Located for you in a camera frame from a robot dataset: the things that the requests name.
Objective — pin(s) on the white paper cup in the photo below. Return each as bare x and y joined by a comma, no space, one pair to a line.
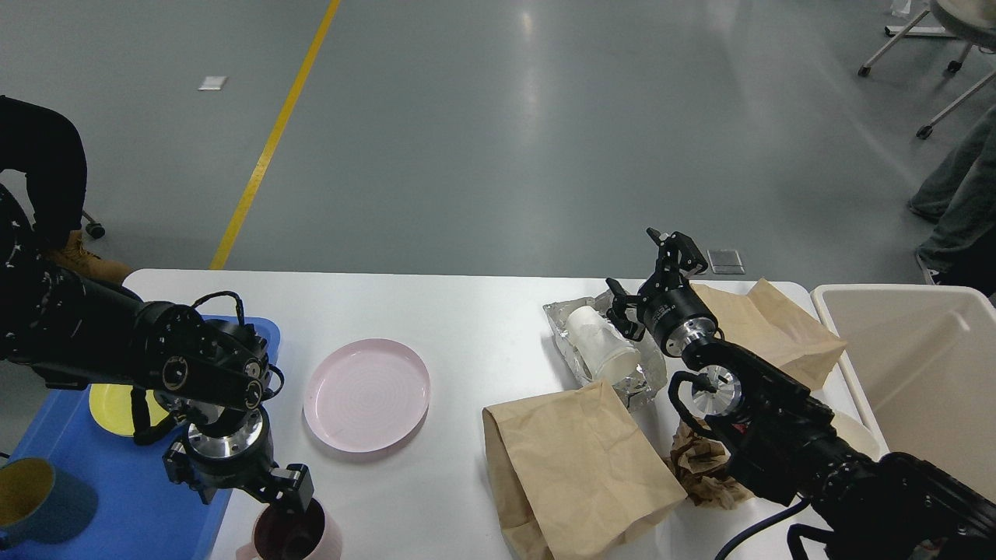
605,352

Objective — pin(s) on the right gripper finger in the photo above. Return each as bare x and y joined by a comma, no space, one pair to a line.
626,312
678,258

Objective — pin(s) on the blue plastic tray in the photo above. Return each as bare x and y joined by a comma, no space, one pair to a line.
140,514

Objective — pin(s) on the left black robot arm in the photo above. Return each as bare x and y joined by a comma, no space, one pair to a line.
213,376

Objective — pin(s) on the rolling chair base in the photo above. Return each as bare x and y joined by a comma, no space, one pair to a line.
945,46

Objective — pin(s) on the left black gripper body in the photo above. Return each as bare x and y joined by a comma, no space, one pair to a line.
242,460

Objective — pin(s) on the person in grey trousers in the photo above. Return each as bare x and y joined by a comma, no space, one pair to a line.
958,197

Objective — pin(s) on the grey floor plate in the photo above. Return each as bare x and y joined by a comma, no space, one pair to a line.
725,262

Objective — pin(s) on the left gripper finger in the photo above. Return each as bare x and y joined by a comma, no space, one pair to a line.
290,488

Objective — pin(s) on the rear brown paper bag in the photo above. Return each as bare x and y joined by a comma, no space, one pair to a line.
778,330

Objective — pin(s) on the yellow plate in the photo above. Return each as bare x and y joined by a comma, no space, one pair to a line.
110,406

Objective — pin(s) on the beige plastic bin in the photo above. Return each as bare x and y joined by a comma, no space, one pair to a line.
921,360

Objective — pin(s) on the clear plastic wrapper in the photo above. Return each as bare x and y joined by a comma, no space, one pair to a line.
634,391

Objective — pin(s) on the person with tan boots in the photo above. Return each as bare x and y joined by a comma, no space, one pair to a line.
46,147

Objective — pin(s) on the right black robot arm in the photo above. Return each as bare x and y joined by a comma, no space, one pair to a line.
781,441

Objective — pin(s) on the blue yellow cup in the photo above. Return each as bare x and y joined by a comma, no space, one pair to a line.
43,503

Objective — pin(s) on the pink cup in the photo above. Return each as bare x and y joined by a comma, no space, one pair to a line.
277,534

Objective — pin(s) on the pink plate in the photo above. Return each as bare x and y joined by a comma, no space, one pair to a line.
367,395

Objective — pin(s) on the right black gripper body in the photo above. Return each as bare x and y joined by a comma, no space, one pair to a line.
674,317

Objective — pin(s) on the large brown paper bag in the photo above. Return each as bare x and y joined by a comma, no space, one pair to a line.
572,475

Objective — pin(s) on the crumpled brown paper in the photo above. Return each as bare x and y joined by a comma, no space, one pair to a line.
700,466

